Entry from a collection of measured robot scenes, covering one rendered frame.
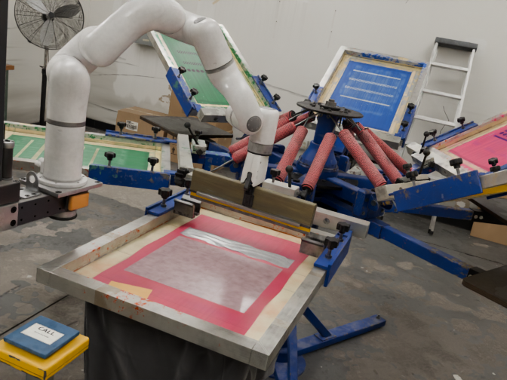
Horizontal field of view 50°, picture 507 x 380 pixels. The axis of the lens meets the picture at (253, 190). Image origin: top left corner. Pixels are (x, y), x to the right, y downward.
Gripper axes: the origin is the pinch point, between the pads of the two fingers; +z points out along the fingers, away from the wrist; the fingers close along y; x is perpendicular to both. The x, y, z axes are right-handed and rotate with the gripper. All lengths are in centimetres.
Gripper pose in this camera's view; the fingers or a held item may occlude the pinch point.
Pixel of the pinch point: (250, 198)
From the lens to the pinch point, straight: 168.3
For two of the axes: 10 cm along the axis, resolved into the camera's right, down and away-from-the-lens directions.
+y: -3.6, 2.1, -9.1
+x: 9.2, 2.7, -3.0
